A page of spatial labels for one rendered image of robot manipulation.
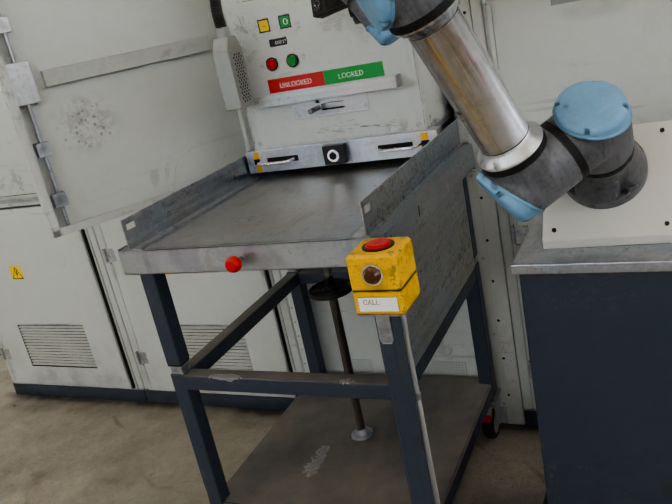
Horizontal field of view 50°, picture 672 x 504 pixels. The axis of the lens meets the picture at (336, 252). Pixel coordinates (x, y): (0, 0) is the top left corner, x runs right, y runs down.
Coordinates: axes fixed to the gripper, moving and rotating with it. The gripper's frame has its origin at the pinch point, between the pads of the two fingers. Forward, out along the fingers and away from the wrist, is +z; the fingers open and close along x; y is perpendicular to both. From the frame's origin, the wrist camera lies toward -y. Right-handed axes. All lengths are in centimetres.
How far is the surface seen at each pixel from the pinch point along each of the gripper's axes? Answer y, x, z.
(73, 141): -77, -18, -1
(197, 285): -73, -63, 52
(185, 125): -56, -16, 21
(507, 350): 23, -92, 35
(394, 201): 5, -45, -28
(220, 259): -31, -51, -34
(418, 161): 9.2, -37.1, -12.4
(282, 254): -17, -51, -37
